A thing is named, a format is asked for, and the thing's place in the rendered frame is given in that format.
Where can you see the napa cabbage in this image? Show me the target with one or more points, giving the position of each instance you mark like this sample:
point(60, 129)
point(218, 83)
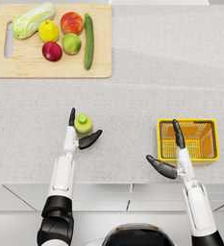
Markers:
point(31, 20)

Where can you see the dark red apple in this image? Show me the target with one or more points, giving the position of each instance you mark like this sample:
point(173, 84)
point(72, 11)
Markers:
point(52, 51)

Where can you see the green cucumber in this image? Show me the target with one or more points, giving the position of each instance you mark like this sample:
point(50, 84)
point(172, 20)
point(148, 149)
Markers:
point(89, 41)

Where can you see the red orange peach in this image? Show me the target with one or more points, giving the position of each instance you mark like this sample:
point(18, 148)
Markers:
point(71, 23)

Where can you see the yellow apple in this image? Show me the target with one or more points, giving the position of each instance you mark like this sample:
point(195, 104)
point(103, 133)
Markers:
point(48, 31)

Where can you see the white counter cabinet front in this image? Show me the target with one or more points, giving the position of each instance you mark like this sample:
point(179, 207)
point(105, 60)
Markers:
point(116, 205)

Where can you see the green apple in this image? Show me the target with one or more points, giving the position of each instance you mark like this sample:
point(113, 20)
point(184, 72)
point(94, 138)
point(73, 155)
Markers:
point(71, 43)

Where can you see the green tea bottle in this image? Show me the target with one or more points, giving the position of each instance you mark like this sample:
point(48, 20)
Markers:
point(83, 125)

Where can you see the dark round robot body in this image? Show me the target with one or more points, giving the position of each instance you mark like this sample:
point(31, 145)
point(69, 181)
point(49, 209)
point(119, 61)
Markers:
point(137, 235)

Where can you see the yellow slatted basket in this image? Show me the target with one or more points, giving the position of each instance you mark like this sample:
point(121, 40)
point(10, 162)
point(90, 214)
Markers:
point(206, 141)

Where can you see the wooden cutting board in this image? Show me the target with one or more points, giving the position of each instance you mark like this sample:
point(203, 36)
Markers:
point(30, 65)

